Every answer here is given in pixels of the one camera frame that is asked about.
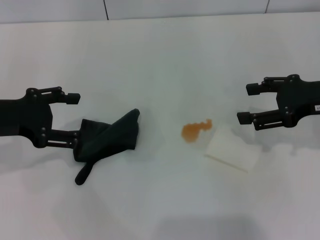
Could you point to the orange liquid stain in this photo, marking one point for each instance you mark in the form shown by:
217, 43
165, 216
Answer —
192, 131

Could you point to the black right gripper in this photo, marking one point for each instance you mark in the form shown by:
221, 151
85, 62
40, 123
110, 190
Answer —
300, 102

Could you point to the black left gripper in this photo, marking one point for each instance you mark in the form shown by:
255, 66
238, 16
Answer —
22, 117

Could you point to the dark rag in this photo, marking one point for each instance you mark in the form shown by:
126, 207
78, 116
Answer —
112, 135

